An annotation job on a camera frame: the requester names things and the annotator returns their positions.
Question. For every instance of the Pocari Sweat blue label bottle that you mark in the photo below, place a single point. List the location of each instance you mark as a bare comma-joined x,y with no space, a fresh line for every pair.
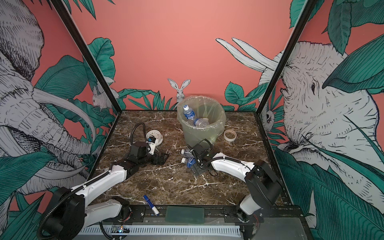
189,162

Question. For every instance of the white slotted cable duct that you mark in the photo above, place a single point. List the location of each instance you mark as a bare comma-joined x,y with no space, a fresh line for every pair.
167,230

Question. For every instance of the blue label mineral water bottle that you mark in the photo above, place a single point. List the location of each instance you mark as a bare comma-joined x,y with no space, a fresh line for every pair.
189,113

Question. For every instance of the white round alarm clock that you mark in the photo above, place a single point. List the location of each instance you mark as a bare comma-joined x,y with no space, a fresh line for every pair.
155,136

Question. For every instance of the blue cap bottle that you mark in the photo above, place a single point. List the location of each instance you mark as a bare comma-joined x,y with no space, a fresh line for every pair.
201,122

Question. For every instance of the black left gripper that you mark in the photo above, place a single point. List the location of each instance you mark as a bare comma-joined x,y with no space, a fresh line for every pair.
162,160

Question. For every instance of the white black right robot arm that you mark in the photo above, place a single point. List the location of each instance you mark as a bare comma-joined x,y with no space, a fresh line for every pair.
262,182

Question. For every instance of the grey mesh waste bin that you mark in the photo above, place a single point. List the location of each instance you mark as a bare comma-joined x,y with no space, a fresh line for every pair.
198,138

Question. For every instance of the black left frame post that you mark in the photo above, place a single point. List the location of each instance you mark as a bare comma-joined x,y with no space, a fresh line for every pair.
66,18

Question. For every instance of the green rectangular pad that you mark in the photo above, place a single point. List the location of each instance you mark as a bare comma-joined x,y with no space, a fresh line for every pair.
186,215

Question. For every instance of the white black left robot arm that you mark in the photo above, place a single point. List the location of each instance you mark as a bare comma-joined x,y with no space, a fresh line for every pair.
70,210

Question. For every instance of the green plastic bin liner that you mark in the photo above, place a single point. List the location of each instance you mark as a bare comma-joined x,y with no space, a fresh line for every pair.
210,129

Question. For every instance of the black right frame post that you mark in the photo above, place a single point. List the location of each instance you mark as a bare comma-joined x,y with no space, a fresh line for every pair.
298,29

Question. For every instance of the white adhesive tape roll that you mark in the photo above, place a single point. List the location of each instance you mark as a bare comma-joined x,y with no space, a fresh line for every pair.
230,135

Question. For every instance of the black frame post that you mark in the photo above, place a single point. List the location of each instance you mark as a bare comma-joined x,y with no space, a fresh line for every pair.
298,29
66,18

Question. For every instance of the clear unlabelled bottle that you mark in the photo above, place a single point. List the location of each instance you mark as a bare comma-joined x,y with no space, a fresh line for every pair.
187,153

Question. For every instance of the blue white marker pen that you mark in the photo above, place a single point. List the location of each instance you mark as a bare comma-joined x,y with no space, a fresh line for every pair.
152,206

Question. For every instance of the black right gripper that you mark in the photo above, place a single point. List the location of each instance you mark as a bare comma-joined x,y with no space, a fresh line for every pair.
198,171

